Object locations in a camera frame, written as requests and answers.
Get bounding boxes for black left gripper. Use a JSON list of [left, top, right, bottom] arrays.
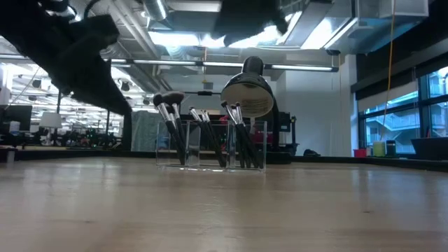
[[0, 0, 133, 116]]

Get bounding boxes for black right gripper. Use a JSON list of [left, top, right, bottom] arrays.
[[213, 0, 291, 47]]

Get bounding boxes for large black powder brush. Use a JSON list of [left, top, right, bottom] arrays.
[[152, 92, 187, 166], [167, 106, 186, 165]]

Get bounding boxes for round-head black makeup brush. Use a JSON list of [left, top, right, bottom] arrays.
[[188, 106, 228, 168]]

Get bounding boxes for thin black makeup brush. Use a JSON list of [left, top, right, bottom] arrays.
[[236, 101, 264, 169], [220, 100, 258, 169]]

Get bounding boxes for small black makeup brush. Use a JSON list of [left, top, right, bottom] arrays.
[[199, 110, 225, 168], [204, 109, 228, 168]]

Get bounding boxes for black background robot arms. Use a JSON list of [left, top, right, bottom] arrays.
[[64, 127, 122, 148]]

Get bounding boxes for grey cloth partition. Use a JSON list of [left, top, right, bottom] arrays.
[[131, 111, 169, 152]]

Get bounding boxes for white-shade table lamp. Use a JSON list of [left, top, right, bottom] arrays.
[[38, 111, 63, 146]]

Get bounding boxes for long ceiling light strip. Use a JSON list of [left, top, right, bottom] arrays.
[[0, 54, 339, 73]]

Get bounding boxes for black desk lamp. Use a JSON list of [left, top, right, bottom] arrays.
[[219, 55, 281, 155]]

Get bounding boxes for black computer monitor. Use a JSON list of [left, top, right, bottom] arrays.
[[0, 104, 33, 132]]

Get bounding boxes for clear acrylic brush organizer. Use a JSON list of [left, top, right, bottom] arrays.
[[155, 120, 267, 173]]

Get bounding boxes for black equipment stand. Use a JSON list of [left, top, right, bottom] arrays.
[[278, 111, 299, 155]]

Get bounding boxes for large window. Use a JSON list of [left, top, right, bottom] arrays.
[[356, 66, 448, 155]]

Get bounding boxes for green cup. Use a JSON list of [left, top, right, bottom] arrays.
[[372, 141, 386, 158]]

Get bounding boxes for black bin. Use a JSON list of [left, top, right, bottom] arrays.
[[410, 137, 448, 161]]

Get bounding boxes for black aluminium table frame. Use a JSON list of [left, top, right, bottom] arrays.
[[0, 146, 448, 173]]

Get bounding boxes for ribbed silver ventilation duct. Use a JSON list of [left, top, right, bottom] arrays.
[[80, 0, 176, 92]]

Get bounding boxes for black metal stand frame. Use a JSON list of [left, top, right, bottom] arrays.
[[183, 90, 215, 106]]

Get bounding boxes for white rectangular air duct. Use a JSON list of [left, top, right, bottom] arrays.
[[323, 0, 430, 55]]

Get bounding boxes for yellow hanging cable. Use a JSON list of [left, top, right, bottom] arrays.
[[381, 0, 396, 132]]

